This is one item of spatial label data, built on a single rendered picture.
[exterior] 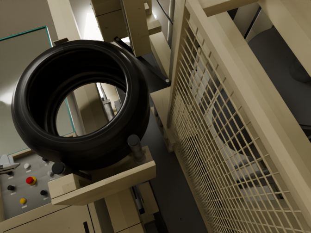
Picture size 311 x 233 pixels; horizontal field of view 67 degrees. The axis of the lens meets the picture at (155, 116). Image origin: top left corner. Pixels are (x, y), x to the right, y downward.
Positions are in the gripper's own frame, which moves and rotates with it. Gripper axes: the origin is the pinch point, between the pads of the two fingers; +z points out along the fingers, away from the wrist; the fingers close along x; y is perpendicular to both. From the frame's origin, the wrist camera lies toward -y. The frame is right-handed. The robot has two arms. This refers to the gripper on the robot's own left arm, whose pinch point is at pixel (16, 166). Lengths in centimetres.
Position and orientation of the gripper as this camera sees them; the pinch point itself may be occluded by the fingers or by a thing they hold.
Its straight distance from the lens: 109.7
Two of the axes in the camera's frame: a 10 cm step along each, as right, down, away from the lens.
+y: -2.4, -9.1, 3.5
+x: 0.1, 3.6, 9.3
